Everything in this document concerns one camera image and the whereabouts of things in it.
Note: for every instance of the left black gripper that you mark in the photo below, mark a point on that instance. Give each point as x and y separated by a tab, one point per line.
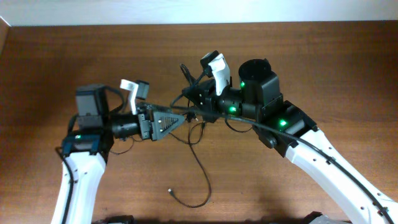
147	132

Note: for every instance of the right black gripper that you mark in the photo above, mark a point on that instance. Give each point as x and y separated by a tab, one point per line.
207	90

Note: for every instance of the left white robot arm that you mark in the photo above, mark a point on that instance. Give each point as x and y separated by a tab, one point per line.
104	114

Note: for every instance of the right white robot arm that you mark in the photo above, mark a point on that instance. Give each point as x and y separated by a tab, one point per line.
282	126

